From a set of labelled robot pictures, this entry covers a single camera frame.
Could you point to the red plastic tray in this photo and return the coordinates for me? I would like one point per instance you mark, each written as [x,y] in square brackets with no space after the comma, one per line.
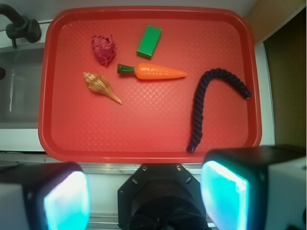
[154,122]

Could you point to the grey sink basin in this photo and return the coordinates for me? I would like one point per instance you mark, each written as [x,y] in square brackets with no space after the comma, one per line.
[20,88]

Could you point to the orange plastic carrot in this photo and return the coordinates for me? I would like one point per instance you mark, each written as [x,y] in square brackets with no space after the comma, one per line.
[147,71]

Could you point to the green rectangular block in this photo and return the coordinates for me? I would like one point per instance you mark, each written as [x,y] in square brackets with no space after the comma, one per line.
[149,42]

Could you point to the red paper ball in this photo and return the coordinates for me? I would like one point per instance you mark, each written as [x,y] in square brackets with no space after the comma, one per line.
[104,49]

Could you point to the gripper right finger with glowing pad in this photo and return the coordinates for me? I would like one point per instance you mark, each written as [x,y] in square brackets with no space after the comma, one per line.
[258,188]

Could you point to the black sink faucet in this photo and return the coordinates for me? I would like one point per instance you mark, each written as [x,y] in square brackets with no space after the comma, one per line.
[20,26]

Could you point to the tan spiral seashell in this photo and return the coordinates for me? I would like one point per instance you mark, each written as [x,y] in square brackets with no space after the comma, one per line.
[99,84]

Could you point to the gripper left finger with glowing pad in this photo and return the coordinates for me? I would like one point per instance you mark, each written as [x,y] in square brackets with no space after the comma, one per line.
[50,196]

